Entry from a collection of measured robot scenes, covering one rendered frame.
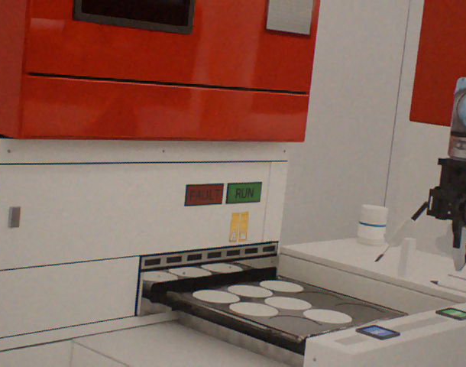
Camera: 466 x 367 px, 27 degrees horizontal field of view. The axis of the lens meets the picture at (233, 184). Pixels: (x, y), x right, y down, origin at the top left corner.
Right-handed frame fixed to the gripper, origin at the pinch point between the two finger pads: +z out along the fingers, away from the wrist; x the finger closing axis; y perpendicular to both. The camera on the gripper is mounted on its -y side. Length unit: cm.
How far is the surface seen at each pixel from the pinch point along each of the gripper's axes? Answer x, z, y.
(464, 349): 3.6, 14.6, -4.6
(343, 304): -5.7, 15.9, 29.9
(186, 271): 16, 13, 57
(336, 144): -237, 4, 203
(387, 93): -277, -23, 202
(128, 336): 34, 24, 54
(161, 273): 24, 12, 57
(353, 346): 36.5, 9.8, -1.8
